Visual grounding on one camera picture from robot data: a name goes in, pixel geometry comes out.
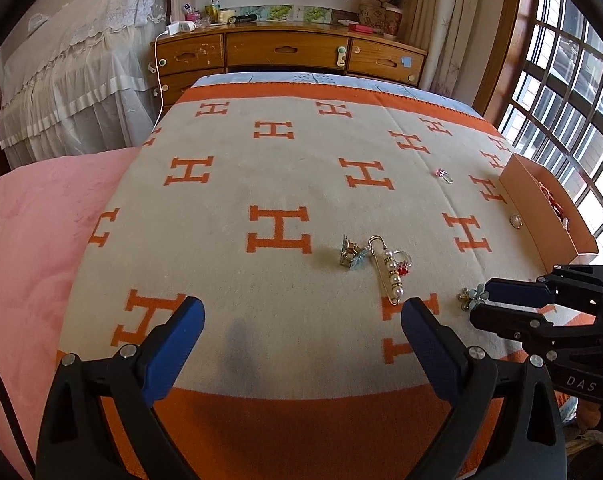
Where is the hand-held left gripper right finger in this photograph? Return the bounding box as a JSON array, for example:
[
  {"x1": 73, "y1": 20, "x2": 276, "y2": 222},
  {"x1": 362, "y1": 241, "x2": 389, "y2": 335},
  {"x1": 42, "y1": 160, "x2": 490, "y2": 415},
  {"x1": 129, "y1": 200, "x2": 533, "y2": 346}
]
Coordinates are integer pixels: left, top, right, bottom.
[{"x1": 400, "y1": 296, "x2": 568, "y2": 480}]

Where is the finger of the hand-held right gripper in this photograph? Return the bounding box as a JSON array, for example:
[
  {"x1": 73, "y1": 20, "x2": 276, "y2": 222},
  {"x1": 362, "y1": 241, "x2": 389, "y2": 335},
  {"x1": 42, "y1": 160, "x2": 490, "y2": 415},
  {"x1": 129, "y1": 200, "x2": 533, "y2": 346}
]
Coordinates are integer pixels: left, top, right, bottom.
[
  {"x1": 469, "y1": 304, "x2": 603, "y2": 357},
  {"x1": 485, "y1": 264, "x2": 603, "y2": 312}
]

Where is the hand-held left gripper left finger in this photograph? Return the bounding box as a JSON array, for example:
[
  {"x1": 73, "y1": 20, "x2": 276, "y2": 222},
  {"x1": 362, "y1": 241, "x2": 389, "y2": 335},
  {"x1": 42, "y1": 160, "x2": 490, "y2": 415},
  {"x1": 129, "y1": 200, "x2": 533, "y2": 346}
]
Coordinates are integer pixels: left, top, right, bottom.
[{"x1": 36, "y1": 296, "x2": 206, "y2": 480}]

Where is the teal flower earring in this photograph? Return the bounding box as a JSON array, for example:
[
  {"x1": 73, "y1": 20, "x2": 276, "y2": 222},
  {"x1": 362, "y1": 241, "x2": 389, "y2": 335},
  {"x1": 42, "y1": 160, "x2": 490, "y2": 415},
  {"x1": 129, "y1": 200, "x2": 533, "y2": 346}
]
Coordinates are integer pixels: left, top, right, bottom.
[{"x1": 456, "y1": 284, "x2": 490, "y2": 313}]

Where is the pink cardboard box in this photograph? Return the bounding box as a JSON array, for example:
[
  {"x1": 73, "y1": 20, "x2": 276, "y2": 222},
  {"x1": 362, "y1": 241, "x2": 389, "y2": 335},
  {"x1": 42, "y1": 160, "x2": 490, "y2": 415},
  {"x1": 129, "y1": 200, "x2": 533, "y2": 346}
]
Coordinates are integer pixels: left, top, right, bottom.
[{"x1": 496, "y1": 152, "x2": 599, "y2": 265}]

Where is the red cord bracelet pearl pendant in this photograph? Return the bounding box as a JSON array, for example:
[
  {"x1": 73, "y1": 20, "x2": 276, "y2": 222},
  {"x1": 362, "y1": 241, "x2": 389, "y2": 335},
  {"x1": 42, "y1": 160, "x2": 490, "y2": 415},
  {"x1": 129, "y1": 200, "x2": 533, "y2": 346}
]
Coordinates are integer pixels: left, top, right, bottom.
[{"x1": 509, "y1": 180, "x2": 578, "y2": 232}]

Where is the pearl safety pin brooch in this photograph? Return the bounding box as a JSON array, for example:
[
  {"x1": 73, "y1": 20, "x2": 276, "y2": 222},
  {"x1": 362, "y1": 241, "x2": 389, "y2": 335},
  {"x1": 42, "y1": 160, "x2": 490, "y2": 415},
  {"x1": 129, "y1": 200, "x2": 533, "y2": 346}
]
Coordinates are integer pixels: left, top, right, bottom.
[{"x1": 367, "y1": 235, "x2": 407, "y2": 307}]

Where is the blue and gold flower earring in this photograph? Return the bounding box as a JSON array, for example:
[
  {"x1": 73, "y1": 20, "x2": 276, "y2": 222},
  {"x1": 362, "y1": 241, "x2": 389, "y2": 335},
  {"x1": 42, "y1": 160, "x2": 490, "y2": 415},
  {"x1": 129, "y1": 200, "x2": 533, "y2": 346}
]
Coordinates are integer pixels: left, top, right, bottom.
[{"x1": 339, "y1": 235, "x2": 369, "y2": 271}]

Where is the pink quilt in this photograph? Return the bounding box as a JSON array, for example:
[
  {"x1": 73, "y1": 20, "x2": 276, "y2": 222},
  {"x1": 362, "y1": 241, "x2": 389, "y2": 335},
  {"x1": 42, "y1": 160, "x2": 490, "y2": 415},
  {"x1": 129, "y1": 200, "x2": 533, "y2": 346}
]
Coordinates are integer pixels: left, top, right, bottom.
[{"x1": 0, "y1": 147, "x2": 143, "y2": 480}]

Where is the orange and beige patterned blanket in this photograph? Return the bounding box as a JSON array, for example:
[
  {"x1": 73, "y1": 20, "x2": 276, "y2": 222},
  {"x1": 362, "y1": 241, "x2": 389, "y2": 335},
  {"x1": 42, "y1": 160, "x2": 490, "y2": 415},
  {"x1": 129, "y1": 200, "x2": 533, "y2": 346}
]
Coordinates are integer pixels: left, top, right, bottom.
[{"x1": 56, "y1": 82, "x2": 599, "y2": 480}]

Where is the barred window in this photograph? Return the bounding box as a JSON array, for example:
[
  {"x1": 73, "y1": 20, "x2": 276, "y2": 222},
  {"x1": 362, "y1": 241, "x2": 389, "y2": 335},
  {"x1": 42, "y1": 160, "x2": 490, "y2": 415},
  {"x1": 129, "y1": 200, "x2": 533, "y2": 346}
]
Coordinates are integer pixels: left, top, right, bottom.
[{"x1": 494, "y1": 0, "x2": 603, "y2": 221}]

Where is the beige curtain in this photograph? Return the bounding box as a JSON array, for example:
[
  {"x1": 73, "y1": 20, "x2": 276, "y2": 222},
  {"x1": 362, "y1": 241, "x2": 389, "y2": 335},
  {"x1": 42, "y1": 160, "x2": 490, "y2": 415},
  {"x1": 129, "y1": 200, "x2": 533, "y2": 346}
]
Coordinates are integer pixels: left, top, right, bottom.
[{"x1": 415, "y1": 0, "x2": 505, "y2": 113}]

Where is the light blue bed sheet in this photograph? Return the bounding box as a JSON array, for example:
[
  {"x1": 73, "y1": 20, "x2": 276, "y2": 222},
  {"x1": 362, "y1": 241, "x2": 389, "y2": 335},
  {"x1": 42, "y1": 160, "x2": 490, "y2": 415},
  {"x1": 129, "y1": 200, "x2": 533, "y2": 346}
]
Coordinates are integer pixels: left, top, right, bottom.
[{"x1": 189, "y1": 71, "x2": 482, "y2": 117}]

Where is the white lace furniture cover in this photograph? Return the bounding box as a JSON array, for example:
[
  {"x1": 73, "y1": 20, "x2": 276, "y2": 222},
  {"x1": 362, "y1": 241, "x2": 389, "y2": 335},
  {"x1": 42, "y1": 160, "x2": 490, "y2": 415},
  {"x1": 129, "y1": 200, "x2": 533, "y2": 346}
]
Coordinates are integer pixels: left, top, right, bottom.
[{"x1": 0, "y1": 0, "x2": 175, "y2": 171}]

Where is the small floral jar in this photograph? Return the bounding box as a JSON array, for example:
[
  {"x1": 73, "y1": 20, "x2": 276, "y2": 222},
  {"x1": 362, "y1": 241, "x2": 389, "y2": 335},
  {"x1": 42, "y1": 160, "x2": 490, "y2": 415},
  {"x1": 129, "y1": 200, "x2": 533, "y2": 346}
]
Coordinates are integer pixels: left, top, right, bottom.
[{"x1": 382, "y1": 6, "x2": 405, "y2": 42}]

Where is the wooden desk with drawers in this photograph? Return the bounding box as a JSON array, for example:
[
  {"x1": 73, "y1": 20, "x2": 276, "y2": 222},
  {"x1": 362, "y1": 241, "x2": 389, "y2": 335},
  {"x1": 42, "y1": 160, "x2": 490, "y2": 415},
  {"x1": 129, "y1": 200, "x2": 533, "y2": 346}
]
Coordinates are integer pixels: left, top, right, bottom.
[{"x1": 149, "y1": 21, "x2": 428, "y2": 116}]

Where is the white power cable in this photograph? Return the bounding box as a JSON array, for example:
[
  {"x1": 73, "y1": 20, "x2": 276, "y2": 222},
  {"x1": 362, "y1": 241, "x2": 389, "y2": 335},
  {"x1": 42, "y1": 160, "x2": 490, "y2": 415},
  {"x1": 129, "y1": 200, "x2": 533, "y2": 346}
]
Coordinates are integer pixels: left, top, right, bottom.
[{"x1": 152, "y1": 34, "x2": 168, "y2": 126}]

